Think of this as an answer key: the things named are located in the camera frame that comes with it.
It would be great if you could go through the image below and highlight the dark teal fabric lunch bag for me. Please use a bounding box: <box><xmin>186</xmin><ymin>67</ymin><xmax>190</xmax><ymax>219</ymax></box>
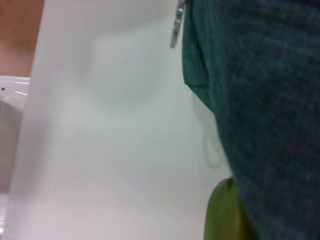
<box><xmin>169</xmin><ymin>0</ymin><xmax>320</xmax><ymax>240</ymax></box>

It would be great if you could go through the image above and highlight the green cucumber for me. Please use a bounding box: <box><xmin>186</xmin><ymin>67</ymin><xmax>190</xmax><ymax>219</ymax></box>
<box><xmin>203</xmin><ymin>177</ymin><xmax>258</xmax><ymax>240</ymax></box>

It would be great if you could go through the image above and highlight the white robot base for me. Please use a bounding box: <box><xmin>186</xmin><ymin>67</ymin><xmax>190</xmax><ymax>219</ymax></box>
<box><xmin>0</xmin><ymin>75</ymin><xmax>31</xmax><ymax>196</ymax></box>

